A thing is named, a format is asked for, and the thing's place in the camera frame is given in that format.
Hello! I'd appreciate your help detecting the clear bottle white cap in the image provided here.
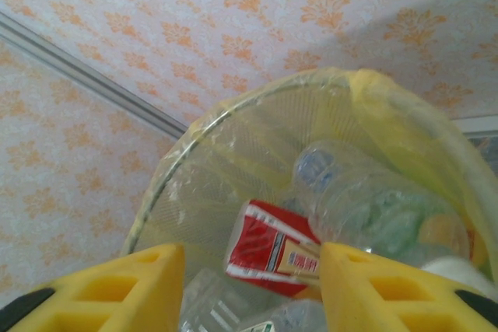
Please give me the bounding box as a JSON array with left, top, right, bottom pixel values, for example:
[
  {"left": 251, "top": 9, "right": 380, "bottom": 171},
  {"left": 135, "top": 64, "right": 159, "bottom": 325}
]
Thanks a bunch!
[{"left": 293, "top": 139, "right": 492, "bottom": 299}]

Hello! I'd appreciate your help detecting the red orange label bottle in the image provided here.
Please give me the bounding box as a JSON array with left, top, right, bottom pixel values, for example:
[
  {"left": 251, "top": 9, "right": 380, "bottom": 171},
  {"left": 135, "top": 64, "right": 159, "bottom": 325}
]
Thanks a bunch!
[{"left": 222, "top": 198, "right": 324, "bottom": 299}]

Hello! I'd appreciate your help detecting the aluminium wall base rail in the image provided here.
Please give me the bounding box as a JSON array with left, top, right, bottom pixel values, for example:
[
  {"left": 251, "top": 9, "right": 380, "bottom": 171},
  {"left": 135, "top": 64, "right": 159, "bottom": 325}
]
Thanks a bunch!
[{"left": 454, "top": 114, "right": 498, "bottom": 142}]

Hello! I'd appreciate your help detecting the mesh bin with plastic liner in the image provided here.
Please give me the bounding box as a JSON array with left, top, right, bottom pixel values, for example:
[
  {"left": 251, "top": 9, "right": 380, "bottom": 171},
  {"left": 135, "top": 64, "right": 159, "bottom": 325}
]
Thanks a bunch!
[{"left": 120, "top": 67, "right": 498, "bottom": 332}]

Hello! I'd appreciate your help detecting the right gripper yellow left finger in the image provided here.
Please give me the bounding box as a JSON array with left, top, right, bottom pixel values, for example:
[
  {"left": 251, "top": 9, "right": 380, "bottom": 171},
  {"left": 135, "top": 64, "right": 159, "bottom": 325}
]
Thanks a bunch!
[{"left": 0, "top": 242, "right": 186, "bottom": 332}]

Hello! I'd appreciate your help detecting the round mesh waste bin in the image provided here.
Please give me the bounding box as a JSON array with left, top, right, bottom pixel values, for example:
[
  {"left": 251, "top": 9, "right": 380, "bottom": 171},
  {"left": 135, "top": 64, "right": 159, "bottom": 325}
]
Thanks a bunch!
[{"left": 120, "top": 68, "right": 498, "bottom": 332}]

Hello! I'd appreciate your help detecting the aluminium frame post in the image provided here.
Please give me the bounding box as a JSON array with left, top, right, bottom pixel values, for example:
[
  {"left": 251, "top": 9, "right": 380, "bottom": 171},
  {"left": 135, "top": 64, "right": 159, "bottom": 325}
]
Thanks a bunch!
[{"left": 0, "top": 10, "right": 191, "bottom": 142}]

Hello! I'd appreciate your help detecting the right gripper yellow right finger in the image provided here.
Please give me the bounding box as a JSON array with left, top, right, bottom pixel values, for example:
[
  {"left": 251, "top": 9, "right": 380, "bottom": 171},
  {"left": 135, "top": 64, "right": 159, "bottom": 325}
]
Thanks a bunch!
[{"left": 318, "top": 241, "right": 498, "bottom": 332}]

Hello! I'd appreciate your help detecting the green plastic bottle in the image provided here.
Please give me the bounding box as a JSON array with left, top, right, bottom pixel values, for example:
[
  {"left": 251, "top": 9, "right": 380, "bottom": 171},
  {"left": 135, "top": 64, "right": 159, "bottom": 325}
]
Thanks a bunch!
[{"left": 361, "top": 187, "right": 429, "bottom": 259}]

